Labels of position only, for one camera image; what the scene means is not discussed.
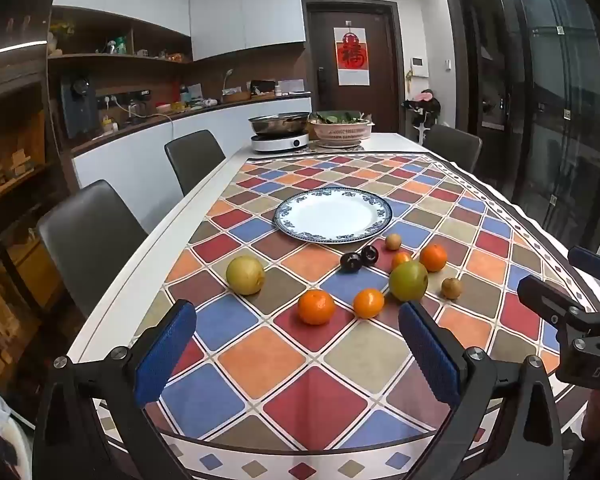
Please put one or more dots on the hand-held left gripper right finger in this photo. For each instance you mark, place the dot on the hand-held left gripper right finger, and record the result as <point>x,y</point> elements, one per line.
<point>430,355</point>

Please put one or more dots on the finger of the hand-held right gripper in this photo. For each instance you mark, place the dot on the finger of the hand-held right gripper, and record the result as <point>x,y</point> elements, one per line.
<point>545,297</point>
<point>590,261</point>

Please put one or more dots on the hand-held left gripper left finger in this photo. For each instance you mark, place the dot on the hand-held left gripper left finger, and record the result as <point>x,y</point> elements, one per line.
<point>165,355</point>

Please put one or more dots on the brown kiwi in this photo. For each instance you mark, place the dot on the brown kiwi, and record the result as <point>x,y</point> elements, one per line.
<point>451,287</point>
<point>392,241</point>

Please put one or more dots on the green apple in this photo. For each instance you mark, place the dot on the green apple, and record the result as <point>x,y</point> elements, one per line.
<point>408,280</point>

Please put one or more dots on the medium orange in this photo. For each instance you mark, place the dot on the medium orange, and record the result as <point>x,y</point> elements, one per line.
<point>368,303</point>

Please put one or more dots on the round orange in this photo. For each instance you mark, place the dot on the round orange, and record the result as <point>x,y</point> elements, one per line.
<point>433,257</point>

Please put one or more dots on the small orange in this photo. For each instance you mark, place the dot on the small orange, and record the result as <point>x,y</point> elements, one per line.
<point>401,259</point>

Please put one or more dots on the yellow pear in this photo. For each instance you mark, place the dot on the yellow pear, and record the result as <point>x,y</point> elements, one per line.
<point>245,275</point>

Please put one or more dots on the dark plum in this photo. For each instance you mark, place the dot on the dark plum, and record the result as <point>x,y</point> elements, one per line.
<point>369,254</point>
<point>350,262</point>

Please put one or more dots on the large orange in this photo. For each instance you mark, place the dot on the large orange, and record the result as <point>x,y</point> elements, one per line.
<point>316,306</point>

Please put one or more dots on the blue rimmed white plate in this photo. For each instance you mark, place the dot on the blue rimmed white plate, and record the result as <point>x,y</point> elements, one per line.
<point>332,215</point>

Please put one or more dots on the colourful checked tablecloth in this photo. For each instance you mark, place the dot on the colourful checked tablecloth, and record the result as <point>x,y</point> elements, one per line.
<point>305,385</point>

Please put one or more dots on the grey dining chair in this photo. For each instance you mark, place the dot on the grey dining chair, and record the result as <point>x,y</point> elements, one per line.
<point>452,145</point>
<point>195,160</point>
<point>92,245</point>

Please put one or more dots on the dark glass doors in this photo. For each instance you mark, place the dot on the dark glass doors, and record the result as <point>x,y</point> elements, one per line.
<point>555,110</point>

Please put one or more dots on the white lower cabinets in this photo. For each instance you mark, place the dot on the white lower cabinets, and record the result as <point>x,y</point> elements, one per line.
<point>130,165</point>

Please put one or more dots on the white cabinets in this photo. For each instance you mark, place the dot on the white cabinets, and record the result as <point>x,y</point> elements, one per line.
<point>245,10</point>
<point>130,165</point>

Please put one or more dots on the white high chair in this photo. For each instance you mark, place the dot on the white high chair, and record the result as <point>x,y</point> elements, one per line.
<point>421,130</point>

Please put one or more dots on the stuffed monkey toy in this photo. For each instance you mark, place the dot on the stuffed monkey toy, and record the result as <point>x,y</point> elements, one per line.
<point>425,101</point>

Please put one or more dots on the pink colander basket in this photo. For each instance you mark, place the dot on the pink colander basket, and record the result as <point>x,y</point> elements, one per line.
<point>341,133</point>

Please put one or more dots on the white induction cooker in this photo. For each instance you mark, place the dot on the white induction cooker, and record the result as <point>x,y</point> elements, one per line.
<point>279,143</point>

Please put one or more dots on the wooden shelf unit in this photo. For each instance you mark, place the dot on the wooden shelf unit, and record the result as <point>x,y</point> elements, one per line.
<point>10,160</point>

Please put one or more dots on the green leafy vegetables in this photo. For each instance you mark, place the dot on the green leafy vegetables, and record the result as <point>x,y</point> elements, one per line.
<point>337,117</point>

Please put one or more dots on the steel pan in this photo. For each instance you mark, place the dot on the steel pan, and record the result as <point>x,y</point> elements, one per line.
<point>279,124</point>

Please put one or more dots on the white intercom panel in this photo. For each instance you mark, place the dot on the white intercom panel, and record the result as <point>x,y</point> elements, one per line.
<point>418,66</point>

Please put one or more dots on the small white desk lamp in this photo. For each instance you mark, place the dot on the small white desk lamp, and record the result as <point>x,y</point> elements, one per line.
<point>228,77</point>

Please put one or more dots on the dark brown door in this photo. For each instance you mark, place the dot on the dark brown door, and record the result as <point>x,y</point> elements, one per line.
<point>380,60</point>

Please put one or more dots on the yellow flowers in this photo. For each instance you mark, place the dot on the yellow flowers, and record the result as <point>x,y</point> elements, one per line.
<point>62,27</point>

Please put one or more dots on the white upper cabinets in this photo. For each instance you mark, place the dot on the white upper cabinets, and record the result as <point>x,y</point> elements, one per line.
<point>245,10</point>

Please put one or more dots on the red and white wall poster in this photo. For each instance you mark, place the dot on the red and white wall poster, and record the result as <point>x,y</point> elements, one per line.
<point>352,55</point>

